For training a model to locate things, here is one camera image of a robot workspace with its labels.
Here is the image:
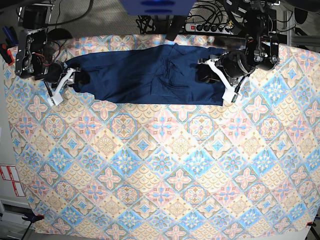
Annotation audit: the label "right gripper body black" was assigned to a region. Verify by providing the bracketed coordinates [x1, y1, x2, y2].
[34, 63, 70, 85]

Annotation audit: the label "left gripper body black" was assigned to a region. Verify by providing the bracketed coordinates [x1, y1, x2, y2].
[219, 51, 255, 85]

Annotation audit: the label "blue long-sleeve T-shirt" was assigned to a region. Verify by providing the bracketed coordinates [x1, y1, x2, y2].
[66, 44, 225, 106]

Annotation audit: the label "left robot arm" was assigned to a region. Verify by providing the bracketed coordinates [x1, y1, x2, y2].
[197, 0, 280, 104]

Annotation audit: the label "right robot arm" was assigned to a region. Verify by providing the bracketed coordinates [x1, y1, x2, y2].
[15, 0, 81, 106]

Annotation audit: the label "black round stool base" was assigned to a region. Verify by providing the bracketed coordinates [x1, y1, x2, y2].
[47, 28, 73, 41]

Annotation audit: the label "white power strip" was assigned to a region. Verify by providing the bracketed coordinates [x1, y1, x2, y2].
[184, 23, 236, 35]

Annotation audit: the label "red black clamp left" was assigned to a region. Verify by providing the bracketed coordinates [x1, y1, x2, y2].
[0, 43, 14, 66]

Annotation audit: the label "blue clamp top left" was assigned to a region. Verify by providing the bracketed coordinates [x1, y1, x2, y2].
[2, 26, 19, 48]

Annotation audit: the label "patterned tile tablecloth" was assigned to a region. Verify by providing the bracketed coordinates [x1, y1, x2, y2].
[0, 45, 320, 240]

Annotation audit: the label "red white labels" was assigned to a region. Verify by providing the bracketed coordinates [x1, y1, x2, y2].
[0, 164, 25, 197]

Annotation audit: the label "blue box overhead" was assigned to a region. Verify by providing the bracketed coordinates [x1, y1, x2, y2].
[120, 0, 196, 16]

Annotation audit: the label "black clamp bottom left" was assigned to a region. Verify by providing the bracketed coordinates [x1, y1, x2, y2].
[21, 213, 44, 223]

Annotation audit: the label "white cabinet bottom left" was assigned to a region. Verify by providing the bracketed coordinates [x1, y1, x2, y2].
[0, 198, 33, 240]

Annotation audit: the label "black clamp bottom right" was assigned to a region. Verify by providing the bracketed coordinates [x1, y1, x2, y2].
[307, 222, 317, 227]

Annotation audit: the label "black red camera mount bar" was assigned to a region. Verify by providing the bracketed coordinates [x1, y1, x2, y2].
[165, 15, 188, 41]

